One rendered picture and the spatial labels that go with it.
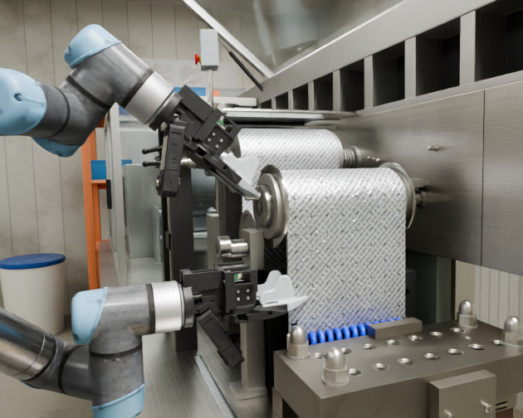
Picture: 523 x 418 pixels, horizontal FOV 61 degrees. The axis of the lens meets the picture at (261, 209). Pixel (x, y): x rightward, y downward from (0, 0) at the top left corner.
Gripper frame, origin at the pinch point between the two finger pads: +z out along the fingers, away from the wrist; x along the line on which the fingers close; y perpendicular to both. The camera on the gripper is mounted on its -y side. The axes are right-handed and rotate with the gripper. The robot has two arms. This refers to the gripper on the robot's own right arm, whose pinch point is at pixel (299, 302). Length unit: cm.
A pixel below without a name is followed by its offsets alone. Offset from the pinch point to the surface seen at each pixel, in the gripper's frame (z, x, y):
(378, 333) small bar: 11.3, -6.4, -5.1
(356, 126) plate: 30, 30, 33
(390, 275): 18.2, -0.2, 2.7
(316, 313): 3.1, -0.3, -2.3
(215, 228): 4, 74, 4
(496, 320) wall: 180, 122, -67
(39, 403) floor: -69, 211, -109
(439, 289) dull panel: 31.0, 1.5, -1.9
